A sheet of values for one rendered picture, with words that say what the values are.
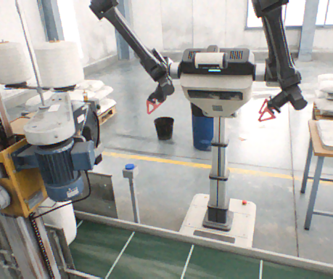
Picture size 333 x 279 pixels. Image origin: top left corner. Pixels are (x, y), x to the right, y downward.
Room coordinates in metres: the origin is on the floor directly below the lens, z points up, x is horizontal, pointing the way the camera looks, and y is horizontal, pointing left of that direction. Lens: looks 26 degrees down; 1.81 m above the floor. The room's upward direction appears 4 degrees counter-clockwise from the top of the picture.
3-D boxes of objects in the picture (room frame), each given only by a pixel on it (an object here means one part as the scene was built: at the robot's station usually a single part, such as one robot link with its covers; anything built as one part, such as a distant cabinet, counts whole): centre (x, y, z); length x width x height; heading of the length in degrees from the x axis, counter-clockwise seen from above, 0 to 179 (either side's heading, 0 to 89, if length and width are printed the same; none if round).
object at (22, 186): (1.14, 0.66, 1.18); 0.34 x 0.25 x 0.31; 159
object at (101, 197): (1.88, 0.89, 0.54); 1.05 x 0.02 x 0.41; 69
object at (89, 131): (1.47, 0.56, 1.21); 0.30 x 0.25 x 0.30; 69
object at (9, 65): (1.26, 0.64, 1.61); 0.15 x 0.14 x 0.17; 69
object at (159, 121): (3.77, 0.02, 0.13); 0.30 x 0.30 x 0.26
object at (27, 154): (1.02, 0.53, 1.27); 0.12 x 0.09 x 0.09; 159
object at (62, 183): (1.02, 0.44, 1.21); 0.15 x 0.15 x 0.25
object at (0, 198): (0.95, 0.71, 1.14); 0.11 x 0.06 x 0.11; 69
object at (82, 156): (1.03, 0.34, 1.25); 0.10 x 0.08 x 0.12; 4
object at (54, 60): (1.16, 0.40, 1.61); 0.17 x 0.17 x 0.17
